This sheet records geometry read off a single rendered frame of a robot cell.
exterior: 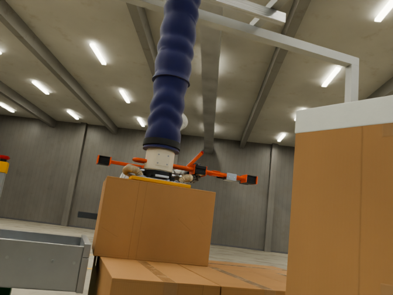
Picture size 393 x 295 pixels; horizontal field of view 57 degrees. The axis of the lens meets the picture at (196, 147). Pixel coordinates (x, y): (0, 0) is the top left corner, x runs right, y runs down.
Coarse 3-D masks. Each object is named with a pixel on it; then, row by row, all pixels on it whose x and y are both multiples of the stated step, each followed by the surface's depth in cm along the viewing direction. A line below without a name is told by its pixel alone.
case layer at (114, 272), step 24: (96, 264) 188; (120, 264) 159; (144, 264) 170; (168, 264) 182; (216, 264) 213; (240, 264) 233; (96, 288) 165; (120, 288) 122; (144, 288) 124; (168, 288) 126; (192, 288) 129; (216, 288) 132; (240, 288) 135; (264, 288) 140
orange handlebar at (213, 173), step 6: (114, 162) 231; (120, 162) 233; (138, 162) 213; (144, 162) 210; (174, 168) 219; (180, 168) 216; (186, 168) 217; (192, 168) 219; (210, 174) 227; (216, 174) 224; (222, 174) 225; (240, 180) 234
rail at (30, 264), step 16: (0, 240) 152; (16, 240) 155; (0, 256) 151; (16, 256) 153; (32, 256) 154; (48, 256) 156; (64, 256) 158; (80, 256) 160; (0, 272) 150; (16, 272) 152; (32, 272) 153; (48, 272) 155; (64, 272) 157; (16, 288) 151; (32, 288) 153; (48, 288) 154; (64, 288) 156
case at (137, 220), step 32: (128, 192) 188; (160, 192) 193; (192, 192) 198; (96, 224) 204; (128, 224) 185; (160, 224) 190; (192, 224) 195; (128, 256) 182; (160, 256) 187; (192, 256) 192
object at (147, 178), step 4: (132, 176) 194; (136, 176) 195; (140, 176) 197; (148, 176) 201; (140, 180) 196; (144, 180) 196; (148, 180) 197; (152, 180) 197; (156, 180) 198; (160, 180) 199; (164, 180) 201; (172, 180) 205; (168, 184) 200; (172, 184) 201; (176, 184) 202; (180, 184) 202; (184, 184) 203; (188, 184) 204
